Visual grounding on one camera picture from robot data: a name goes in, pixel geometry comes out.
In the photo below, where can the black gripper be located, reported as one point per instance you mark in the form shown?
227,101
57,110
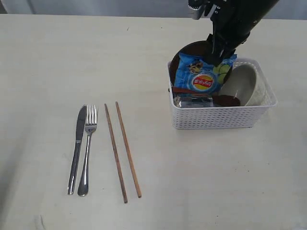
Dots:
232,23

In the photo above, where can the blue potato chips bag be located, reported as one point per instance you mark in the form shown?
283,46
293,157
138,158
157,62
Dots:
194,74

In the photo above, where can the pale green ceramic bowl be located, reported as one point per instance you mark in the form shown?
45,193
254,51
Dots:
245,84

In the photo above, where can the dark brown wooden spoon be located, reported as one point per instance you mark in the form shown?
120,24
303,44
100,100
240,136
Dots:
220,100

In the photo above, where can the silver foil packet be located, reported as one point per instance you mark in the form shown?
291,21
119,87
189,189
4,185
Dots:
184,100

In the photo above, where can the white perforated plastic basket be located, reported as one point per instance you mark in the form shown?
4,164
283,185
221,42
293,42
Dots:
224,117

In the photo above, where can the brown wooden chopstick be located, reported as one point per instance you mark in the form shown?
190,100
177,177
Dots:
125,139
120,176

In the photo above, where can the silver metal fork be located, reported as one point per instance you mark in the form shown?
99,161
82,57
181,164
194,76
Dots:
90,128

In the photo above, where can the silver metal table knife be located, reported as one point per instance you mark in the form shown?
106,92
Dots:
78,142

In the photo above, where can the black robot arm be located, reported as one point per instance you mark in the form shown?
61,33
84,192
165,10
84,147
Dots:
266,6

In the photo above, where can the dark brown round plate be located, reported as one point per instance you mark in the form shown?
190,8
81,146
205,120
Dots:
198,48

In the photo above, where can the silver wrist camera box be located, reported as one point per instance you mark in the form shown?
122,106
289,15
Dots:
199,8

